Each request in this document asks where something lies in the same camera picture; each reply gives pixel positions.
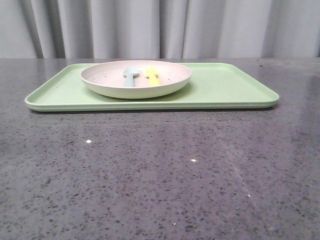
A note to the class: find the yellow plastic fork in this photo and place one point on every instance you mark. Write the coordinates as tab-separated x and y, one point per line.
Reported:
153	75

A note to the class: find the white round plate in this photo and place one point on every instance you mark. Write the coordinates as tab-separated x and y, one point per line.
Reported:
107	79

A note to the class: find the light blue plastic spoon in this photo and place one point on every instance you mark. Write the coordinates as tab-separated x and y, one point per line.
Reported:
129	74

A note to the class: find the light green rectangular tray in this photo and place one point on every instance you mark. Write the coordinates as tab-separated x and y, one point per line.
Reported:
212	85

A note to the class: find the grey curtain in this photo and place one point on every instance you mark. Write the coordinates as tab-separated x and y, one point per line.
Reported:
153	29

